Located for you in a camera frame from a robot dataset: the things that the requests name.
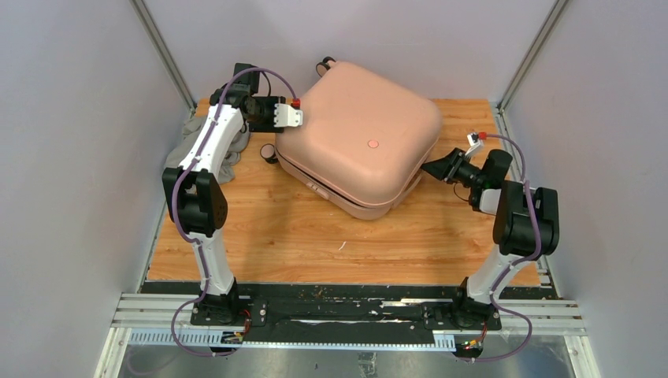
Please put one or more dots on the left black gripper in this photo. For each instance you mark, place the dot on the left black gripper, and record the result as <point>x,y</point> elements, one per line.
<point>269,126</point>

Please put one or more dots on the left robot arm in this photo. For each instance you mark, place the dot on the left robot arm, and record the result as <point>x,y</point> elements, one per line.
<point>196,203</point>

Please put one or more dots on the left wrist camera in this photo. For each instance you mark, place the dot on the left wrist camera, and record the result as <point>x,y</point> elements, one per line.
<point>287,116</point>

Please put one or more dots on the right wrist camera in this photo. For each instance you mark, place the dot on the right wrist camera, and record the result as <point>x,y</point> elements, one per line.
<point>476,144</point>

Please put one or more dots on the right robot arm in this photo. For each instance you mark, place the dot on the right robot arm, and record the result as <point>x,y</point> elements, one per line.
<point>526,224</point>

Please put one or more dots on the pink suitcase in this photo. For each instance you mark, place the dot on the pink suitcase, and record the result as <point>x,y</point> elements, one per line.
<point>362,141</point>

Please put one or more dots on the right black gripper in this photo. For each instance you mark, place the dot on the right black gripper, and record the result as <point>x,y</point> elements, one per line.
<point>445,168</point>

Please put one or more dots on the grey cloth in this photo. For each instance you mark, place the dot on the grey cloth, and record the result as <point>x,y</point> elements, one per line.
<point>219,149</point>

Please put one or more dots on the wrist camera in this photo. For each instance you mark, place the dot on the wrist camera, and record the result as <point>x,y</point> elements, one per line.
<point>476,144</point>
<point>287,116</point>

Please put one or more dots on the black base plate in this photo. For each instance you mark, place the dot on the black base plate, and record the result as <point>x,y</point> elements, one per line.
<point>346,314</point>

